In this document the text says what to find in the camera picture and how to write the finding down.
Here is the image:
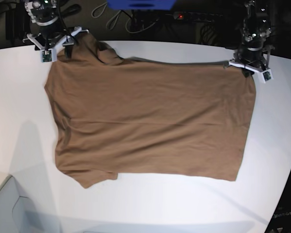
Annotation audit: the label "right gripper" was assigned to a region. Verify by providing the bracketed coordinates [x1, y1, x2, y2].
[23, 26, 89, 58]

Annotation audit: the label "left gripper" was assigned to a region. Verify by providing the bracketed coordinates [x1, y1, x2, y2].
[227, 52, 271, 76]

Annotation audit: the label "brown t-shirt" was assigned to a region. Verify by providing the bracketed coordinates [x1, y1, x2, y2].
[45, 34, 256, 188]

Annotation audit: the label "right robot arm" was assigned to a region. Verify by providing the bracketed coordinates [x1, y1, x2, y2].
[23, 0, 89, 63]

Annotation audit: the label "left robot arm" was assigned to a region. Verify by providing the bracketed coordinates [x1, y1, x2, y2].
[224, 0, 274, 83]

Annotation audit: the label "black equipment box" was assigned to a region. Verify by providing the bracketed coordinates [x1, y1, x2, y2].
[5, 2, 26, 45]

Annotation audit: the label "blue box overhead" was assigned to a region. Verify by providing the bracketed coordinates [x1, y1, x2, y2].
[107, 0, 176, 10]

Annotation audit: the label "black power strip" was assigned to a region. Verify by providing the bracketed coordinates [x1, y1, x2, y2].
[172, 12, 223, 23]

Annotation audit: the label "white bin at corner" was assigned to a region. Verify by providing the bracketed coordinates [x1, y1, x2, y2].
[0, 176, 40, 233]

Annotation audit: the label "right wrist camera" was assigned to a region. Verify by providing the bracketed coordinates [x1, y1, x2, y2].
[40, 49, 57, 63]

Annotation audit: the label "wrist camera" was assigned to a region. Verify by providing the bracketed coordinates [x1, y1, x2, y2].
[258, 69, 274, 83]
[40, 49, 57, 63]

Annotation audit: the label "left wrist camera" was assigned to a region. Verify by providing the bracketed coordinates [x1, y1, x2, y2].
[258, 69, 274, 83]

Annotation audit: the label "white cable loops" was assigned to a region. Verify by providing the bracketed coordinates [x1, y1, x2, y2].
[91, 3, 160, 34]

